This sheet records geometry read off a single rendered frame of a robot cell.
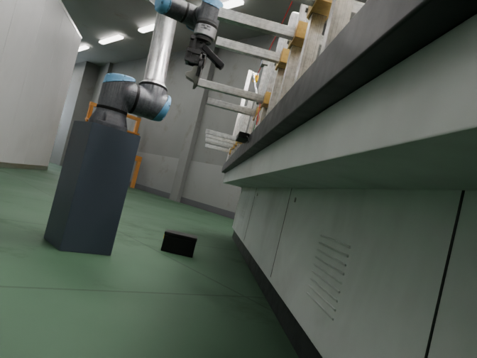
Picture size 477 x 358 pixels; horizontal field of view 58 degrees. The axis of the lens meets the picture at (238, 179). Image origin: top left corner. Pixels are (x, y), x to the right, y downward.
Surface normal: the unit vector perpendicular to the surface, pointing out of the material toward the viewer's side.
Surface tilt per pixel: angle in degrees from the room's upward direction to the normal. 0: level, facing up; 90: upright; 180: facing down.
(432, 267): 90
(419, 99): 90
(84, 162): 90
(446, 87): 90
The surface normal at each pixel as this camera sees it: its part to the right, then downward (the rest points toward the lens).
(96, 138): 0.63, 0.13
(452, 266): -0.97, -0.24
